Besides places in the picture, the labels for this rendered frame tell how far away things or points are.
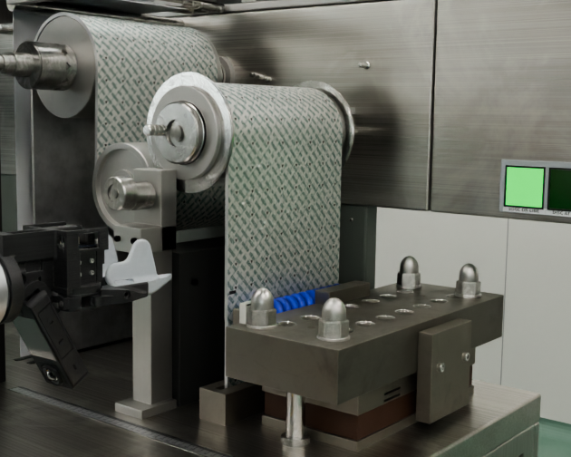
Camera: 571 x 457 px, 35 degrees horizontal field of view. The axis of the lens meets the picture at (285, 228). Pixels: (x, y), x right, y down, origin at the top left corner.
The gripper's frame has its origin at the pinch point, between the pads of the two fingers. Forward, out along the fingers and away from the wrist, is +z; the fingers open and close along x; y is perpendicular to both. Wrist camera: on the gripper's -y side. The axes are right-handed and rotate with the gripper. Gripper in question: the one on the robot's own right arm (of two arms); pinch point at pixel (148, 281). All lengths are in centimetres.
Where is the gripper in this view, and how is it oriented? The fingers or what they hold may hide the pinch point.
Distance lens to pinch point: 100.7
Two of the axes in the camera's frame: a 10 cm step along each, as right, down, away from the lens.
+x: -7.8, -0.9, 6.2
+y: 0.2, -9.9, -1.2
